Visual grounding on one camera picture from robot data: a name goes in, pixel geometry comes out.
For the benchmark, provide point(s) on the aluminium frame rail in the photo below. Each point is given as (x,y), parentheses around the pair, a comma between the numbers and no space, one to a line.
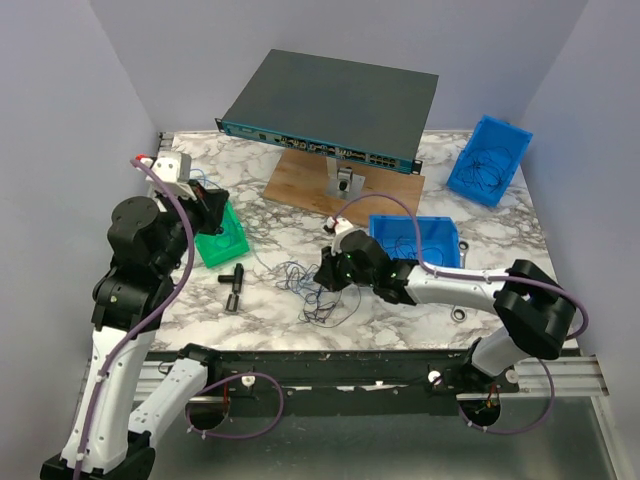
(480,414)

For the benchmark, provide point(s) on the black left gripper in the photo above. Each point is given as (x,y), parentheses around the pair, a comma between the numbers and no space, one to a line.
(210,203)

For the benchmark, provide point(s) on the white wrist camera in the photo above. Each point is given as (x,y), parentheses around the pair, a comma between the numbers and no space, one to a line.
(173,168)
(339,227)

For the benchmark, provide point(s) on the far blue plastic bin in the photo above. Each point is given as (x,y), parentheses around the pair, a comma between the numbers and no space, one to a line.
(487,164)

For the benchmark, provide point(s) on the green plastic bin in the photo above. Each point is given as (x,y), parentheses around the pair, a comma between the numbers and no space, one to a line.
(230,244)

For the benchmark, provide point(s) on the near blue plastic bin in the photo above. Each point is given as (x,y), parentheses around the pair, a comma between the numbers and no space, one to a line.
(396,235)

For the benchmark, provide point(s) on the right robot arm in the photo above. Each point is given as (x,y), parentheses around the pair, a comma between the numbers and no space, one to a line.
(535,315)

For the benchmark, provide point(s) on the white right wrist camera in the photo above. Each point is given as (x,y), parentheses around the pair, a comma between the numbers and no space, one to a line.
(339,227)

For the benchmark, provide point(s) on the black T-shaped tool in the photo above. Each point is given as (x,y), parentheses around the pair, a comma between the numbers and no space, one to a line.
(235,279)

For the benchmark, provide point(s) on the small metal cylinder socket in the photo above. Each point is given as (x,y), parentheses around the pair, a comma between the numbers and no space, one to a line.
(232,303)

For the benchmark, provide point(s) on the blue plastic bin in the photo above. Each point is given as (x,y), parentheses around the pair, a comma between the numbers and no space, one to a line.
(396,235)
(487,164)

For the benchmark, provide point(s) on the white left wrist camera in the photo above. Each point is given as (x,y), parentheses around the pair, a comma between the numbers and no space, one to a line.
(173,168)

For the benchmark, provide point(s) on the grey metal bracket fixture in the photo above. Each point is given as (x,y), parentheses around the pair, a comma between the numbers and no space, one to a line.
(343,182)

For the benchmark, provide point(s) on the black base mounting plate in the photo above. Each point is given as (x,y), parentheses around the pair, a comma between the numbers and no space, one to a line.
(340,383)

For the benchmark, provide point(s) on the grey network switch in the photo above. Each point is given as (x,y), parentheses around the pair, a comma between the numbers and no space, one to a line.
(369,114)

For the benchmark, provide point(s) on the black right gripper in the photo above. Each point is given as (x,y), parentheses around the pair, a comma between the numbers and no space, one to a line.
(326,275)

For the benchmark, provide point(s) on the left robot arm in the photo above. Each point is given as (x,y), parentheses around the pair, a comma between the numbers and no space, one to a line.
(112,438)

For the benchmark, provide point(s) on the silver ratchet wrench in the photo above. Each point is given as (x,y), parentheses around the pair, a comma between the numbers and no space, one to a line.
(458,314)

